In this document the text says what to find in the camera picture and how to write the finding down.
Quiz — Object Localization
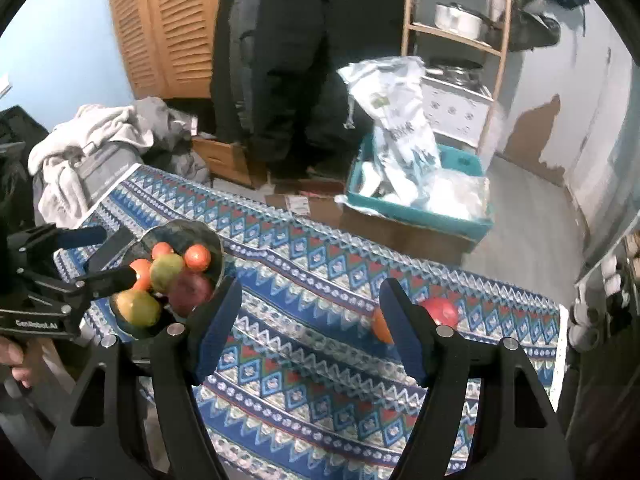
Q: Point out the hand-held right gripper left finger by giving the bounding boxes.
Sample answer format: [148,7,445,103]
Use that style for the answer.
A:
[47,275,244,480]

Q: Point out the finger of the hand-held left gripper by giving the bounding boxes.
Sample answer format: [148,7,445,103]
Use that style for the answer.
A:
[25,265,139,306]
[7,224,109,261]

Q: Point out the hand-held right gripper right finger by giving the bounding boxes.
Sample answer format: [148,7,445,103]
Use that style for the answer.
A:
[378,276,576,480]

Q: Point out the large yellow green pear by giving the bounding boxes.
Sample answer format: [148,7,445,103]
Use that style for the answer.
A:
[115,290,162,327]

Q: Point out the red apple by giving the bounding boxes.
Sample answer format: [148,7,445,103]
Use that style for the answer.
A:
[167,271,215,317]
[419,297,460,330]

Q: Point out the small yellow green pear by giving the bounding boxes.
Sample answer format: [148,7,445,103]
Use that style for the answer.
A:
[150,253,186,295]

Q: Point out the dark green glass plate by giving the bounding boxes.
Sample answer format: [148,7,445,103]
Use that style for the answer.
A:
[109,220,224,342]

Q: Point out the person's left hand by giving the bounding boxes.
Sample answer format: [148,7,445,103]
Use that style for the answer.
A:
[0,336,34,389]

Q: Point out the pile of clothes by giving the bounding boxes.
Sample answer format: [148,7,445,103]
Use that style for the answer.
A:
[27,104,153,226]

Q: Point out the grey printed sweatshirt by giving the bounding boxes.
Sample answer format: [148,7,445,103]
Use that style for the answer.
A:
[80,142,146,211]

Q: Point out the dark bag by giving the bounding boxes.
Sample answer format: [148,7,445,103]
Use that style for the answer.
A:
[0,105,51,231]

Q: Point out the cardboard box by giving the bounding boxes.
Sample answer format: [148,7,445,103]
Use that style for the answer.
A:
[265,192,481,266]

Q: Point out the blue patterned tablecloth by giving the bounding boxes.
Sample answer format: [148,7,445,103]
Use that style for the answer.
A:
[52,162,568,480]

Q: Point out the teal plastic bin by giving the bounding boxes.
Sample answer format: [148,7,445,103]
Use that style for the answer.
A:
[345,132,493,243]

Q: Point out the grey jacket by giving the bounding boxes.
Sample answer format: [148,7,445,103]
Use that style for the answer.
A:
[132,97,213,186]

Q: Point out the clear plastic bag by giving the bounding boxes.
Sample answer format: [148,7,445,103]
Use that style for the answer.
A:
[425,170,493,221]

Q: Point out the white shelf with small cups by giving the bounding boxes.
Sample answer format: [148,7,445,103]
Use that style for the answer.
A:
[570,220,640,356]

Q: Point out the white printed plastic bag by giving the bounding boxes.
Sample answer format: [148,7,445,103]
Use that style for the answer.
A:
[337,55,443,196]

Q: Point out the white patterned box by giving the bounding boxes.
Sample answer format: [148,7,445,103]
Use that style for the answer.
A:
[422,80,493,148]

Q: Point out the louvered wooden door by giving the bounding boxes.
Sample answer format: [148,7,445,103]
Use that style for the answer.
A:
[105,0,231,101]

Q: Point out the metal pan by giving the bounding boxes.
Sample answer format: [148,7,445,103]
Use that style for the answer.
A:
[425,60,488,86]

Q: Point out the black hanging coat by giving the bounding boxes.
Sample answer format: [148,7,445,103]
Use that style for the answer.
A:
[210,0,406,181]

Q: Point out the metal pot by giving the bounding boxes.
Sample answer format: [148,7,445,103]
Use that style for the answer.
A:
[432,2,501,43]

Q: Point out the wooden shelf rack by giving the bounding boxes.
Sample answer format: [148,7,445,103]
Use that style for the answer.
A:
[400,0,516,161]

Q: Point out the dark hanging clothes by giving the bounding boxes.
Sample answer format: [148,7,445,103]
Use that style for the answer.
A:
[515,0,591,53]

